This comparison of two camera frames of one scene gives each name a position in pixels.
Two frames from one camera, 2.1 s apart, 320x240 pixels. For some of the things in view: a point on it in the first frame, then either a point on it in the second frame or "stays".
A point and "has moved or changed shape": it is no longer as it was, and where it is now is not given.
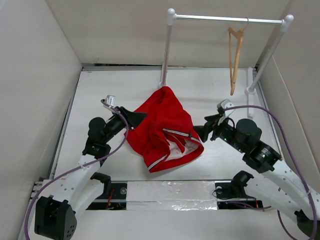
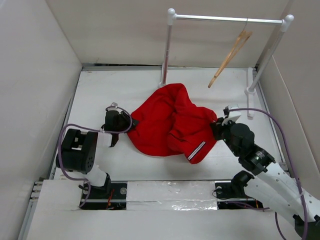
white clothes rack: x=252 y=83 stays
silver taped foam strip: x=171 y=195 stays
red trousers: x=165 y=136 has moved or changed shape
